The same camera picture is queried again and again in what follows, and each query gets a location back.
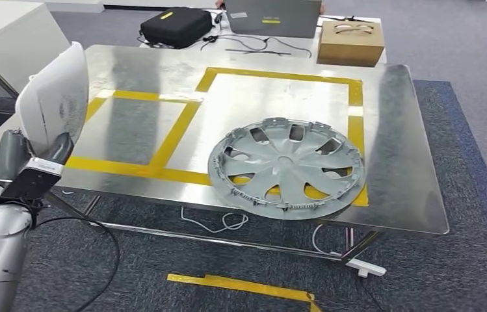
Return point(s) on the person's left hand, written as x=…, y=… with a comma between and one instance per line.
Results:
x=322, y=7

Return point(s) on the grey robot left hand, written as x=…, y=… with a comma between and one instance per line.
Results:
x=12, y=153

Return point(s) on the person's right hand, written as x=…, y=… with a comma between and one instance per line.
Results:
x=219, y=3

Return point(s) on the white plastic shell part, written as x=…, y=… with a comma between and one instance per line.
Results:
x=53, y=99

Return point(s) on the steel workbench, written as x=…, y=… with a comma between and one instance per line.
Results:
x=398, y=150

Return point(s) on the eyeglasses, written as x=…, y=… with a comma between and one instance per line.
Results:
x=354, y=28

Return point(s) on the white table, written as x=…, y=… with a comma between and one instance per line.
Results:
x=299, y=47

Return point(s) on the black zip case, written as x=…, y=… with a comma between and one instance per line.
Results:
x=178, y=28

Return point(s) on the grey laptop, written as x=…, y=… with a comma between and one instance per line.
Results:
x=273, y=19

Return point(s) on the brown cardboard box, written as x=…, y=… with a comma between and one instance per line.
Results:
x=351, y=49

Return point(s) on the white desk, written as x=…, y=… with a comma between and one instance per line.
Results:
x=32, y=43

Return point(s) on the grey plastic hubcap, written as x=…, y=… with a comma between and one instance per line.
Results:
x=286, y=161

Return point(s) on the white power strip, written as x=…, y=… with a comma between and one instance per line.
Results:
x=366, y=268

